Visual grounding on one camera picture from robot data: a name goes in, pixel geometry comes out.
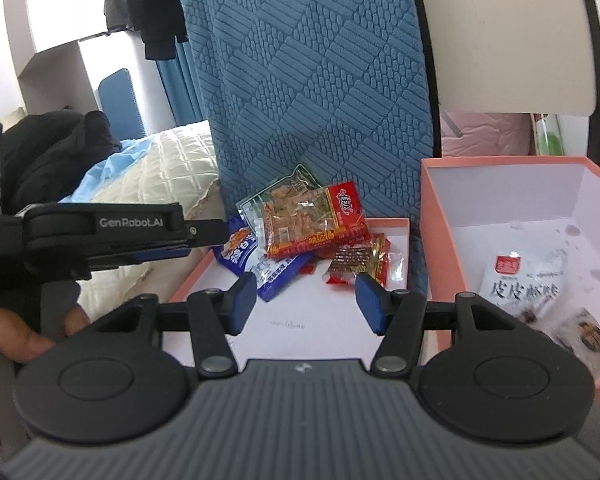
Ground dark red sachet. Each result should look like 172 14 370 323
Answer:
553 309 600 378

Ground hanging dark clothes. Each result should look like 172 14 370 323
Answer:
104 0 188 61

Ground black clothing pile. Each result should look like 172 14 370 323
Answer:
2 110 122 214

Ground blue quilted chair cover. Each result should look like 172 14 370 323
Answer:
178 0 438 297

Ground pink shoebox lid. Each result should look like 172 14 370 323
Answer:
162 218 410 370

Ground pink shoebox base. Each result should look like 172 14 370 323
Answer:
418 154 600 401

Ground green clear pickle snack packet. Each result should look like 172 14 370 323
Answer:
236 164 321 248

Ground cream quilted bed cover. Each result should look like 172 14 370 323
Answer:
79 122 225 320

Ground blue curtain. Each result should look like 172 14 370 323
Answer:
156 42 207 126

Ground red clear tofu snack packet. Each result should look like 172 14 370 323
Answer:
262 181 370 259

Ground pink quilted bundle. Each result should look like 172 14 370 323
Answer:
440 108 532 157

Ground blue white snack packet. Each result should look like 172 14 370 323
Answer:
212 218 313 302

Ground dark spicy strips clear packet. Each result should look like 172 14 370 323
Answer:
323 233 407 289

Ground light blue sheet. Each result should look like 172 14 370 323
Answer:
60 136 154 204

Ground white wardrobe shelf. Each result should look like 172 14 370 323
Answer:
3 0 175 134

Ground blue padded chair back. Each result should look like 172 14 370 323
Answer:
97 68 146 140

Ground white beef snack packet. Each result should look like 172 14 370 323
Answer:
479 249 568 324

